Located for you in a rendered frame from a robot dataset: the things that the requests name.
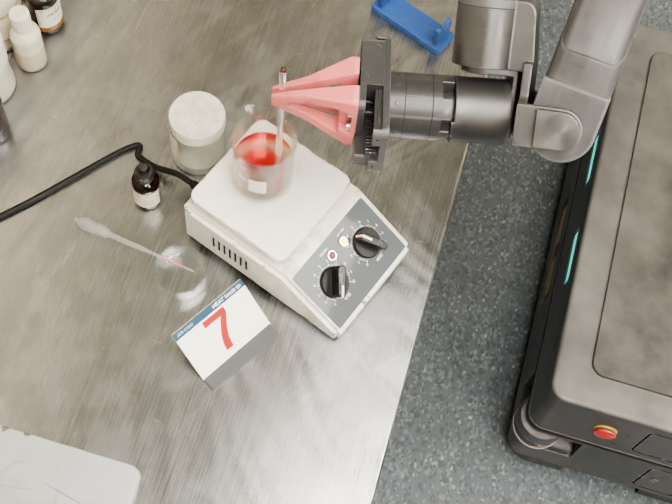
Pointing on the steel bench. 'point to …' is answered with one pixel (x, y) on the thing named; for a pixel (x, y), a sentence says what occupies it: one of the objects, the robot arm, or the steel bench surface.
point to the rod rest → (415, 24)
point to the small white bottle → (26, 40)
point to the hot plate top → (214, 189)
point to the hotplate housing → (249, 263)
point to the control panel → (359, 274)
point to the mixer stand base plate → (60, 473)
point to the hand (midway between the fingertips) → (281, 96)
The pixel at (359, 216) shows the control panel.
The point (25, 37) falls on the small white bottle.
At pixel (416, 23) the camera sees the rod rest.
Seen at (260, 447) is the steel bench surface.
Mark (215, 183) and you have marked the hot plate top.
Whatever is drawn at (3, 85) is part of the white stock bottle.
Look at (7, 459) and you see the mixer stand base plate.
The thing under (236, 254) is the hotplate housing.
